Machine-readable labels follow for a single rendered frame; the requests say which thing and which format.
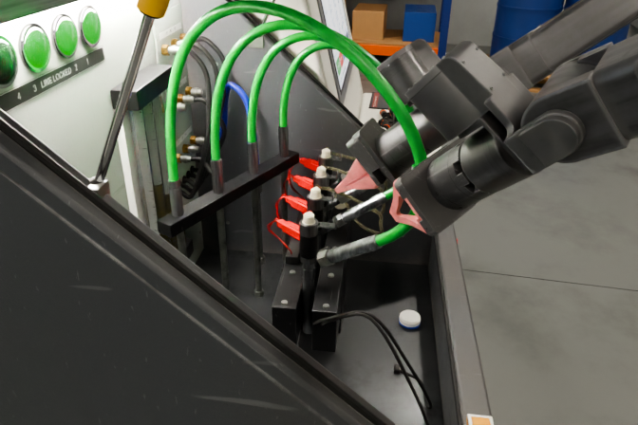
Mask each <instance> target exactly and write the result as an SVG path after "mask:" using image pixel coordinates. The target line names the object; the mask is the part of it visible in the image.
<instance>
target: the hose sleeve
mask: <svg viewBox="0 0 638 425"><path fill-rule="evenodd" d="M377 235H379V234H374V235H371V236H368V237H365V238H362V239H360V240H357V241H354V242H351V243H348V244H345V245H343V246H339V247H336V248H334V249H330V250H328V252H327V258H328V260H329V261H330V262H331V263H336V262H341V261H343V260H346V259H348V258H351V257H354V256H358V255H361V254H364V253H369V252H371V251H374V250H376V249H381V248H382V247H383V246H381V247H379V246H378V244H377V243H376V236H377Z"/></svg>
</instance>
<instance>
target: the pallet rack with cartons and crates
mask: <svg viewBox="0 0 638 425"><path fill-rule="evenodd" d="M451 5H452V0H442V1H441V18H440V26H439V31H435V27H436V19H437V12H436V7H435V5H412V4H405V10H404V21H403V30H402V29H386V18H387V4H366V3H359V4H358V5H357V6H356V8H355V9H354V10H353V12H352V28H350V32H351V37H352V41H354V42H355V43H357V44H358V45H360V46H361V47H363V48H364V49H365V50H367V51H368V52H369V53H370V54H372V55H385V56H391V55H393V54H394V53H395V52H396V51H398V50H400V49H401V48H403V47H404V46H407V45H409V44H411V43H412V42H413V41H415V40H417V39H424V40H425V41H426V42H427V43H428V44H429V45H430V46H431V48H432V49H433V50H434V51H435V52H436V54H437V55H438V56H439V57H440V58H442V57H443V56H445V52H446V45H447V36H448V29H449V20H450V12H451Z"/></svg>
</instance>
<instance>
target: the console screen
mask: <svg viewBox="0 0 638 425"><path fill-rule="evenodd" d="M317 5H318V9H319V13H320V17H321V22H322V23H323V24H324V25H326V26H327V27H329V28H331V29H333V30H335V31H337V32H339V33H341V34H343V35H345V36H347V37H348V38H349V39H350V36H349V31H348V26H347V18H346V13H345V8H344V3H343V0H317ZM328 55H329V60H330V64H331V69H332V73H333V78H334V81H335V86H336V90H337V95H338V99H339V101H340V102H341V103H342V104H344V102H345V98H346V93H347V87H348V83H349V79H350V75H351V71H352V67H353V63H352V62H351V61H350V60H349V59H348V58H346V57H345V56H344V55H343V54H342V53H341V52H339V51H338V50H337V49H328Z"/></svg>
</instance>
